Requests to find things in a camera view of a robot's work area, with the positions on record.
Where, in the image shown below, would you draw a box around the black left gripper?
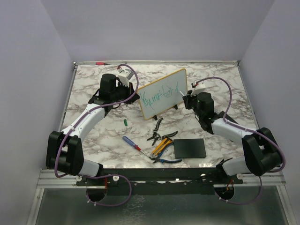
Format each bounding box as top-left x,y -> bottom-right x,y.
111,81 -> 140,104

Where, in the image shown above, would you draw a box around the yellow framed whiteboard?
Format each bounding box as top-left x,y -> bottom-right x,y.
137,68 -> 188,120

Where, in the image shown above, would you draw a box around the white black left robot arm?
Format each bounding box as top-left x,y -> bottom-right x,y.
46,69 -> 139,185

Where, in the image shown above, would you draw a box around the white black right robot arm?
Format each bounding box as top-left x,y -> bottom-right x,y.
182,91 -> 285,183

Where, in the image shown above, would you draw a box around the black square pad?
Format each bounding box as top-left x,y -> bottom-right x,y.
218,111 -> 238,124

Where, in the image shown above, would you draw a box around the black rectangular pad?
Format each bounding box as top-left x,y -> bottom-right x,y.
173,138 -> 207,159

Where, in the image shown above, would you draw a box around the yellow black utility knife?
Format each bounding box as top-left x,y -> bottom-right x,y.
152,138 -> 173,156

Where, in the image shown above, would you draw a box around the black cutting pliers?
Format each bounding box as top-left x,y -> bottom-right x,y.
147,131 -> 178,145

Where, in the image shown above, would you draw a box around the blue red screwdriver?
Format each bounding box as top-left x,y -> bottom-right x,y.
122,136 -> 150,158

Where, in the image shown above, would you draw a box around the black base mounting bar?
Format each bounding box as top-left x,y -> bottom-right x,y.
76,168 -> 243,195

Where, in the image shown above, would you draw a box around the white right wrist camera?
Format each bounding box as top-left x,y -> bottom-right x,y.
191,81 -> 206,96

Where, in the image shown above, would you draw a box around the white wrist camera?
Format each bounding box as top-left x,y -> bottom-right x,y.
191,81 -> 206,96
118,68 -> 133,87

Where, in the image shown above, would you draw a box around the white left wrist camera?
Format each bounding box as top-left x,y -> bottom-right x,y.
118,68 -> 133,87

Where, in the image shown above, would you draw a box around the red marker at rail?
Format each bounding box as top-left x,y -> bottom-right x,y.
95,62 -> 109,65

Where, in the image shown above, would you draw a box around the blue handled pliers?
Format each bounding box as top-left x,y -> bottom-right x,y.
151,143 -> 182,164

